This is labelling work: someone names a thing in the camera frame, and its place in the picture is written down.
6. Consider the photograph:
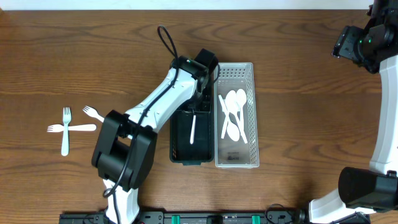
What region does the white plastic spoon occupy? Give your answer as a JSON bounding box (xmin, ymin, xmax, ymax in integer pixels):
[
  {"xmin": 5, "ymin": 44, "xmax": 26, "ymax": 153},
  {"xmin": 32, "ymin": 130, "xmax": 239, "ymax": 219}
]
[
  {"xmin": 218, "ymin": 95, "xmax": 239, "ymax": 141},
  {"xmin": 225, "ymin": 90, "xmax": 248, "ymax": 144},
  {"xmin": 236, "ymin": 89, "xmax": 247, "ymax": 136},
  {"xmin": 221, "ymin": 106, "xmax": 228, "ymax": 139},
  {"xmin": 189, "ymin": 114, "xmax": 197, "ymax": 145}
]

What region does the white plastic fork diagonal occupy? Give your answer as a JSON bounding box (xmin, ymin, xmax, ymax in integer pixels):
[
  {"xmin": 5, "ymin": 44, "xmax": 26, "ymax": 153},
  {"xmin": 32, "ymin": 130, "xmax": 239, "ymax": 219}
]
[{"xmin": 83, "ymin": 106, "xmax": 104, "ymax": 123}]

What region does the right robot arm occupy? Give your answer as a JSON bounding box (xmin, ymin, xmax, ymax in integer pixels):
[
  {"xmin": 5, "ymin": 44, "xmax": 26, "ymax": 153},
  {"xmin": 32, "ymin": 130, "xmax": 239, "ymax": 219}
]
[{"xmin": 295, "ymin": 0, "xmax": 397, "ymax": 223}]

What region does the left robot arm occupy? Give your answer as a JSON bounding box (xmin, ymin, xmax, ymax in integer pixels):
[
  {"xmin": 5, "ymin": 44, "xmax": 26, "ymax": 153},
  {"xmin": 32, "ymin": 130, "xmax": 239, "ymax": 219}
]
[{"xmin": 91, "ymin": 49, "xmax": 218, "ymax": 223}]

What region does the black plastic basket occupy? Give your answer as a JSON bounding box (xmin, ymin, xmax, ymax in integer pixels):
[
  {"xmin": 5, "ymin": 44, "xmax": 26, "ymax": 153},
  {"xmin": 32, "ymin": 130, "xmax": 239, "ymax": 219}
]
[{"xmin": 170, "ymin": 87, "xmax": 214, "ymax": 166}]

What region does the clear plastic basket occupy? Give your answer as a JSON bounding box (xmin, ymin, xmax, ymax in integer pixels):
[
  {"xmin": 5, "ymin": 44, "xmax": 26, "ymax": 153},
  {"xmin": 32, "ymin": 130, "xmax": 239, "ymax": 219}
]
[{"xmin": 213, "ymin": 62, "xmax": 259, "ymax": 169}]

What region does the white plastic fork upright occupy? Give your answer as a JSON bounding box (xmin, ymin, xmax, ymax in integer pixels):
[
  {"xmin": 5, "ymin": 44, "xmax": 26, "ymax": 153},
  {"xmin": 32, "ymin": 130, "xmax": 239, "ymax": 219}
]
[{"xmin": 61, "ymin": 107, "xmax": 72, "ymax": 156}]

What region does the white plastic fork crosswise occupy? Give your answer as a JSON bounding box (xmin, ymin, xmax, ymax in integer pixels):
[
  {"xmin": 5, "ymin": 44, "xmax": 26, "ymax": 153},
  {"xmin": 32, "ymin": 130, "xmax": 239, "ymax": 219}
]
[{"xmin": 47, "ymin": 124, "xmax": 96, "ymax": 133}]

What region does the black mounting rail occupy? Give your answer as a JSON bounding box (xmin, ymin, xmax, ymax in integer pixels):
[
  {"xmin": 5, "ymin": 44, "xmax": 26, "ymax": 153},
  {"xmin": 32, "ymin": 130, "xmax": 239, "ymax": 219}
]
[{"xmin": 59, "ymin": 209, "xmax": 310, "ymax": 224}]

